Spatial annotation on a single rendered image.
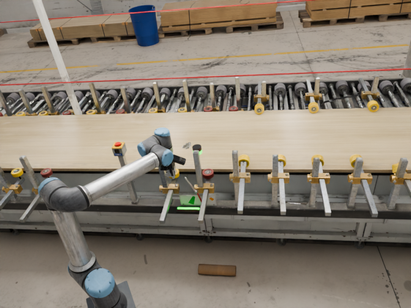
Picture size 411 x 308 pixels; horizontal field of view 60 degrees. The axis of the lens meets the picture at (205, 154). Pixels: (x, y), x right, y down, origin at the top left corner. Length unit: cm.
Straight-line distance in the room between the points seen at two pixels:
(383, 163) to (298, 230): 90
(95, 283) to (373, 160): 192
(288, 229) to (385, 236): 74
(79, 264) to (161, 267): 112
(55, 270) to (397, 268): 280
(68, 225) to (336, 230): 207
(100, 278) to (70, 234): 31
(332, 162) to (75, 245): 172
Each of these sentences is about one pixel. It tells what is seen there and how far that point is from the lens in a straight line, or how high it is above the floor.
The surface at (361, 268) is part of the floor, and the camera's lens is 316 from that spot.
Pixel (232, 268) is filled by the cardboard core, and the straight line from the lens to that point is 295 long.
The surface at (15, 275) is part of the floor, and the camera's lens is 362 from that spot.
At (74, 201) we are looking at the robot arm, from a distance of 174.
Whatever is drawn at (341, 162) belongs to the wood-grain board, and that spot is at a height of 90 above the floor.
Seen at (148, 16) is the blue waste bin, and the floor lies 59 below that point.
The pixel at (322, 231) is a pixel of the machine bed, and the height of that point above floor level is 17.
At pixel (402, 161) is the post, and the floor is 110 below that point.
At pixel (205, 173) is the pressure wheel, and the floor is 91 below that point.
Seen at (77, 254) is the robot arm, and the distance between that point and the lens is 210.
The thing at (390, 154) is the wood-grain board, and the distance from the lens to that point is 276.
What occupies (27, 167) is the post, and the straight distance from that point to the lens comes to 283.
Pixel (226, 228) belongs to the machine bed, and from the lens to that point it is 309.
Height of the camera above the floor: 249
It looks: 37 degrees down
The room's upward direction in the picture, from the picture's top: 7 degrees counter-clockwise
